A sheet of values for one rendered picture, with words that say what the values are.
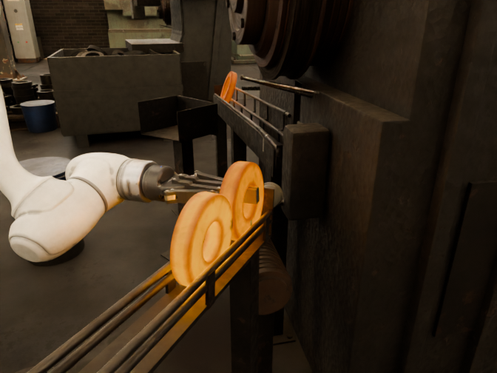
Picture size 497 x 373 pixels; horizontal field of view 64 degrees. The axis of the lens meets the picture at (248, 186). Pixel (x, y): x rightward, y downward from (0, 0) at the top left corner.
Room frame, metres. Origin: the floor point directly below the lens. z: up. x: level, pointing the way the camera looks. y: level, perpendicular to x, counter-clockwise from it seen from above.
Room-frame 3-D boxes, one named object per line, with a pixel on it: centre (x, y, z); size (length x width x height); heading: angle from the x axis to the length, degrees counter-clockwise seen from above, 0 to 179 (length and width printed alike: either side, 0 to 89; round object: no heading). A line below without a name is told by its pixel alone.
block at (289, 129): (0.95, -0.15, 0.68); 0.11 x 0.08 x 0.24; 102
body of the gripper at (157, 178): (0.76, 0.16, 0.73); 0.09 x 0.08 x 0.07; 67
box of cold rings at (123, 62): (3.72, 1.17, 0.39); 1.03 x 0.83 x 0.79; 106
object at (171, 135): (1.62, 0.29, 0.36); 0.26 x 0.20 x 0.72; 47
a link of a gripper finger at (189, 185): (0.72, 0.10, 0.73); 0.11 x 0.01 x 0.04; 66
